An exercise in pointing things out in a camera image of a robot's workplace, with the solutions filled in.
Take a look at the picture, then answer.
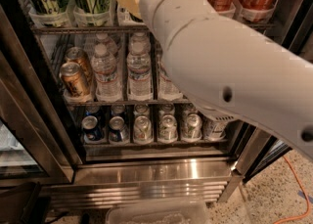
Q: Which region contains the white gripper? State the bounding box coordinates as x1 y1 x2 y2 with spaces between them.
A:
111 0 226 45

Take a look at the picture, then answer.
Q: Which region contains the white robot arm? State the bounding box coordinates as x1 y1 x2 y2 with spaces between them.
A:
116 0 313 159

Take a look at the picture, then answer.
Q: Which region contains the gold can rear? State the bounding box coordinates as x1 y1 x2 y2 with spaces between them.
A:
66 47 93 84

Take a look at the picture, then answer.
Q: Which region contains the gold can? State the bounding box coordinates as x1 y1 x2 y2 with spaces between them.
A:
66 47 93 84
60 62 90 97

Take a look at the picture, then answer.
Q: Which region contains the gold can front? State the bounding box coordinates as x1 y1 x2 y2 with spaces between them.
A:
60 62 90 97

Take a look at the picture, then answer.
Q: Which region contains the steel fridge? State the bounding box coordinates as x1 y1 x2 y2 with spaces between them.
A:
0 0 313 209

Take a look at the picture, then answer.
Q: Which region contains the blue pepsi can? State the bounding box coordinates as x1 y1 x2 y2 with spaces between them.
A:
81 115 103 141
109 116 129 144

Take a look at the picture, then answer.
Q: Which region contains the silver green can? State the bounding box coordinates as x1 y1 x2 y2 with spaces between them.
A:
158 114 178 143
182 113 202 141

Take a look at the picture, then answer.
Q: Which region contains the blue pepsi can left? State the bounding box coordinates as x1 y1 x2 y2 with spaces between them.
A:
81 115 103 141

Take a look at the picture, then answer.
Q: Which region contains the fridge door right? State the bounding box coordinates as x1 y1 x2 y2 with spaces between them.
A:
235 128 291 183

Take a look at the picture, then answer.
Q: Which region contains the water bottle middle front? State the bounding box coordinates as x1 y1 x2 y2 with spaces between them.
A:
127 42 152 101

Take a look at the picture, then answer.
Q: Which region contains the water bottle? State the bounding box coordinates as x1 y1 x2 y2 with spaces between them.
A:
127 42 152 101
91 44 122 102
158 50 184 101

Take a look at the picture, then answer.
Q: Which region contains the water bottle left front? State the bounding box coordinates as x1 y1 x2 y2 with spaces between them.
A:
91 44 122 102

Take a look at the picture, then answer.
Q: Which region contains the water bottle right front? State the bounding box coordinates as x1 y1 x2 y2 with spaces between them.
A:
158 50 184 101

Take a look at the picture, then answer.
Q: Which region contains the white cap juice bottle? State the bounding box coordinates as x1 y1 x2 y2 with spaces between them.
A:
203 118 227 141

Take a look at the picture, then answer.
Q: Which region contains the clear plastic bin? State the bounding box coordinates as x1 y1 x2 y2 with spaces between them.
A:
106 198 210 224

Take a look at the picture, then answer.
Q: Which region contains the orange power cable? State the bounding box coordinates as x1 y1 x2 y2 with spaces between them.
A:
273 155 311 224

